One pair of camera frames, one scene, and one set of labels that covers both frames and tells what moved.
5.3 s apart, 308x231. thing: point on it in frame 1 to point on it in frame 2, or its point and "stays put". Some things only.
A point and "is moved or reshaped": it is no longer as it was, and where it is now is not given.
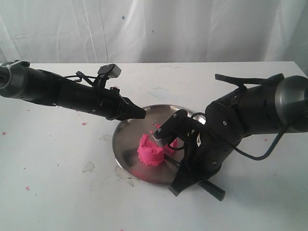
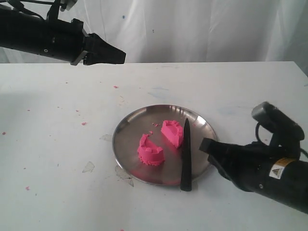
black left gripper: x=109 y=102 to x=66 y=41
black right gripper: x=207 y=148 to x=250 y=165
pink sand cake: x=149 y=152 stays put
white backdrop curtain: x=153 y=31 stays put
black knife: x=216 y=191 is moved or reshaped
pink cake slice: x=174 y=144 to x=173 y=130
